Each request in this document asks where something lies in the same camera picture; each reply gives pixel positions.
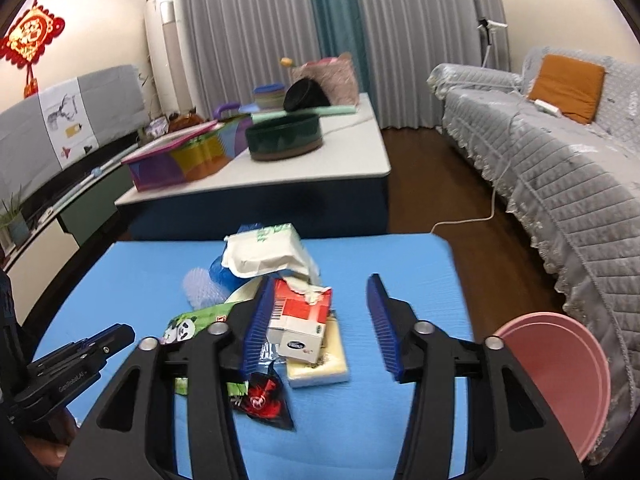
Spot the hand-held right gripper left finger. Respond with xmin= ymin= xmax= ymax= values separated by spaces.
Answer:
xmin=56 ymin=276 xmax=277 ymax=480

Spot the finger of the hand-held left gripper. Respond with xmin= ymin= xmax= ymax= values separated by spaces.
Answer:
xmin=27 ymin=324 xmax=136 ymax=387

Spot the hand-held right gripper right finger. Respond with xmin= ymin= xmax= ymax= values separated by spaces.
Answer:
xmin=366 ymin=273 xmax=585 ymax=480

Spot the red white carton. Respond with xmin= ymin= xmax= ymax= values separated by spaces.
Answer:
xmin=266 ymin=277 xmax=333 ymax=366

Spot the blue plastic bag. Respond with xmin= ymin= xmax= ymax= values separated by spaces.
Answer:
xmin=209 ymin=223 xmax=266 ymax=293

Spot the white plastic bag green print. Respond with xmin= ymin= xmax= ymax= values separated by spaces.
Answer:
xmin=221 ymin=222 xmax=321 ymax=281

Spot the pink plastic basin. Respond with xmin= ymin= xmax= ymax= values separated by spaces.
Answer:
xmin=482 ymin=311 xmax=612 ymax=463

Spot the person's left hand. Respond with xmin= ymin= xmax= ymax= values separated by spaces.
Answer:
xmin=20 ymin=407 xmax=79 ymax=468

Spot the white foam net sleeve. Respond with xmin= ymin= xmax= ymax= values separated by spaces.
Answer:
xmin=182 ymin=267 xmax=226 ymax=309

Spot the yellow sponge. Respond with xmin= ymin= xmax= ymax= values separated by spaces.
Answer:
xmin=286 ymin=317 xmax=351 ymax=389

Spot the green panda snack packet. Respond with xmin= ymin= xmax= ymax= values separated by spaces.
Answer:
xmin=160 ymin=302 xmax=251 ymax=408

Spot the black red snack packet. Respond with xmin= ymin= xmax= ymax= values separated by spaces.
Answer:
xmin=232 ymin=360 xmax=296 ymax=432

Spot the television cabinet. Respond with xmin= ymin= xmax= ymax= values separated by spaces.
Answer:
xmin=0 ymin=160 xmax=146 ymax=311

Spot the small potted grass plant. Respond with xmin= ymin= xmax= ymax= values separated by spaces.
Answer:
xmin=0 ymin=187 xmax=31 ymax=246

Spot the white coffee table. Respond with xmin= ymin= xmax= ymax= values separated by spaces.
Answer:
xmin=114 ymin=92 xmax=392 ymax=241

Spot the white blue rod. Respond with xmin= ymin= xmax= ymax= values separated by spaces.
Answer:
xmin=50 ymin=160 xmax=121 ymax=211

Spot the colourful striped box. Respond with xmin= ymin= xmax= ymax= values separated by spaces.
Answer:
xmin=121 ymin=119 xmax=251 ymax=192

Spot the dark green round basin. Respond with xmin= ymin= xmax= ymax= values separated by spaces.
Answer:
xmin=245 ymin=112 xmax=325 ymax=162

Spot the brown ornament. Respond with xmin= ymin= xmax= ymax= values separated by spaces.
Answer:
xmin=167 ymin=112 xmax=206 ymax=133

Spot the stack of pastel bowls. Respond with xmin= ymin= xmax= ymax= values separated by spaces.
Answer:
xmin=252 ymin=84 xmax=291 ymax=111

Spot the grey quilted sofa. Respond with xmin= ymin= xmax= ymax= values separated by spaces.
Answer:
xmin=427 ymin=46 xmax=640 ymax=466

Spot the black hat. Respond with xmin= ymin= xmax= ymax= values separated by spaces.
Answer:
xmin=283 ymin=77 xmax=332 ymax=113

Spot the grey television cover cloth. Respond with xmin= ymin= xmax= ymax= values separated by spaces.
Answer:
xmin=0 ymin=64 xmax=151 ymax=201

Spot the pink patterned bag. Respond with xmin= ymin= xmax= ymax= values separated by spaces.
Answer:
xmin=291 ymin=52 xmax=361 ymax=107

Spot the white tower air conditioner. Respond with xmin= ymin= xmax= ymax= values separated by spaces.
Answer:
xmin=144 ymin=0 xmax=198 ymax=116

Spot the grey curtain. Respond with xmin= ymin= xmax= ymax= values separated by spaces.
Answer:
xmin=345 ymin=0 xmax=511 ymax=131
xmin=165 ymin=0 xmax=326 ymax=111

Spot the orange cushion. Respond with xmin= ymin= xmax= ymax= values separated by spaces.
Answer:
xmin=527 ymin=54 xmax=606 ymax=125

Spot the teal curtain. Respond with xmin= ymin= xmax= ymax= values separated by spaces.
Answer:
xmin=302 ymin=0 xmax=373 ymax=96

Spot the white power cable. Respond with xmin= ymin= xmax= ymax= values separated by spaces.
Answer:
xmin=431 ymin=85 xmax=538 ymax=235

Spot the red knot wall decoration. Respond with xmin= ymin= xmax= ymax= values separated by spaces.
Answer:
xmin=0 ymin=4 xmax=66 ymax=100

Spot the white camera stand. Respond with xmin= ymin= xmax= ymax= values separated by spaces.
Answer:
xmin=476 ymin=17 xmax=507 ymax=68

